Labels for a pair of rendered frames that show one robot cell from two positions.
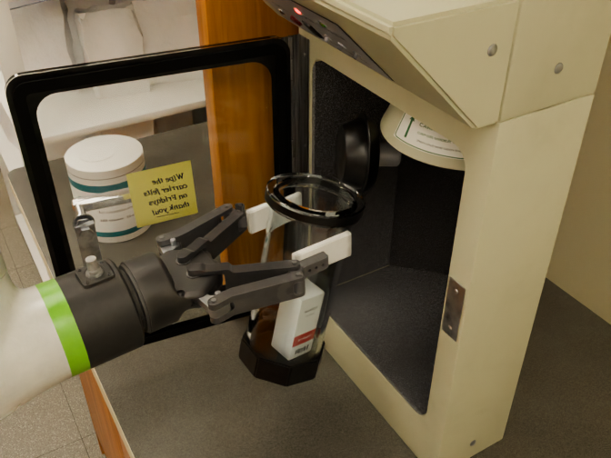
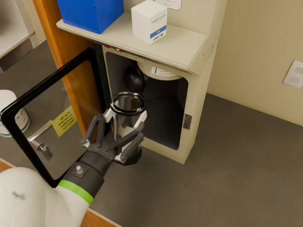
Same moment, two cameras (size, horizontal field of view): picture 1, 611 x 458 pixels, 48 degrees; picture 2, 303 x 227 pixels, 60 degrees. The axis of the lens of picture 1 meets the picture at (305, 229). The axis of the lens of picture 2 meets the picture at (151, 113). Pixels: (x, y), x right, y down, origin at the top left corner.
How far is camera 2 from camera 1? 0.31 m
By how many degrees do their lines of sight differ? 28
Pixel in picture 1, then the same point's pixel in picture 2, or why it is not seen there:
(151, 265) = (95, 156)
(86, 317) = (89, 187)
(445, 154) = (172, 75)
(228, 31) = (66, 50)
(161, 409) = not seen: hidden behind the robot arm
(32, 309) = (70, 196)
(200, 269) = (109, 148)
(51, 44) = not seen: outside the picture
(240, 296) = (128, 151)
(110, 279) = (87, 170)
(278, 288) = (137, 142)
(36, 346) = (79, 207)
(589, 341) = not seen: hidden behind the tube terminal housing
